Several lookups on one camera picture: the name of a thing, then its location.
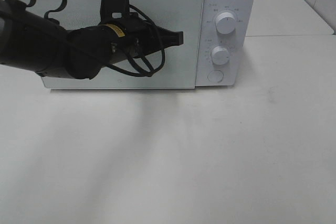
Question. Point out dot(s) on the upper white power knob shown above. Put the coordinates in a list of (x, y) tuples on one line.
[(225, 22)]

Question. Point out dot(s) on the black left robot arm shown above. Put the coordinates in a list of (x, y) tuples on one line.
[(41, 45)]

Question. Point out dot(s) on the lower white timer knob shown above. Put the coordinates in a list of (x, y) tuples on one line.
[(220, 55)]

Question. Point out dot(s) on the round white door-release button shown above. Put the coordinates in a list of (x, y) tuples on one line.
[(215, 76)]

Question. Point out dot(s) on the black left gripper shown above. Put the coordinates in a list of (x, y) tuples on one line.
[(120, 40)]

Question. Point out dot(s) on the white microwave door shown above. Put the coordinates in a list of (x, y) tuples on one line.
[(179, 70)]

